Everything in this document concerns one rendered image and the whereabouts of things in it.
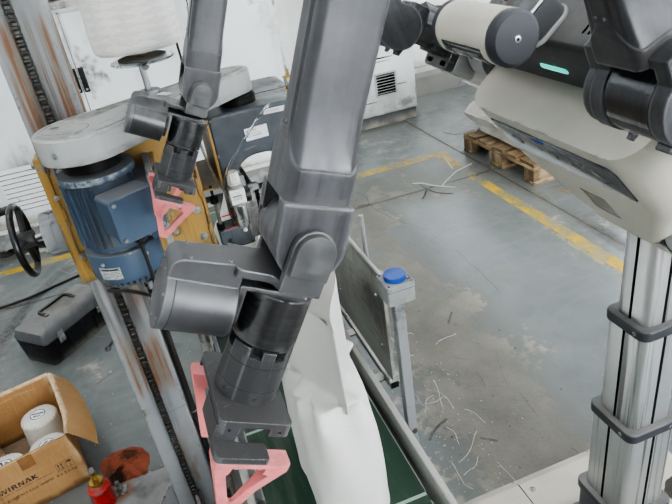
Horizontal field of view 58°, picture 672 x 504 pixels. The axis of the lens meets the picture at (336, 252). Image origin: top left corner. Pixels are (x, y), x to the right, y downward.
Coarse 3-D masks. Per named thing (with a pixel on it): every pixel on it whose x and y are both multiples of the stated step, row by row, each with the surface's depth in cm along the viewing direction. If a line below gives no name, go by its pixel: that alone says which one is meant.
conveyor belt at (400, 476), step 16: (208, 208) 332; (224, 336) 227; (256, 432) 182; (288, 432) 180; (384, 432) 174; (272, 448) 175; (288, 448) 174; (384, 448) 169; (400, 464) 164; (272, 480) 165; (288, 480) 164; (304, 480) 164; (400, 480) 159; (416, 480) 159; (272, 496) 161; (288, 496) 160; (304, 496) 159; (400, 496) 155; (416, 496) 154
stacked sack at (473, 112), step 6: (474, 102) 427; (468, 108) 430; (474, 108) 424; (468, 114) 427; (474, 114) 423; (480, 114) 418; (474, 120) 426; (480, 120) 419; (486, 120) 409; (486, 126) 416; (492, 126) 408
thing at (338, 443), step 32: (320, 320) 112; (320, 352) 118; (288, 384) 138; (320, 384) 125; (352, 384) 128; (320, 416) 124; (352, 416) 126; (320, 448) 128; (352, 448) 128; (320, 480) 134; (352, 480) 131; (384, 480) 138
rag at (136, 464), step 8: (128, 448) 236; (136, 448) 234; (112, 456) 233; (120, 456) 228; (128, 456) 229; (136, 456) 229; (144, 456) 230; (104, 464) 230; (112, 464) 226; (120, 464) 224; (128, 464) 224; (136, 464) 226; (144, 464) 227; (104, 472) 226; (112, 472) 225; (120, 472) 222; (128, 472) 222; (136, 472) 223; (144, 472) 223; (112, 480) 222; (120, 480) 221
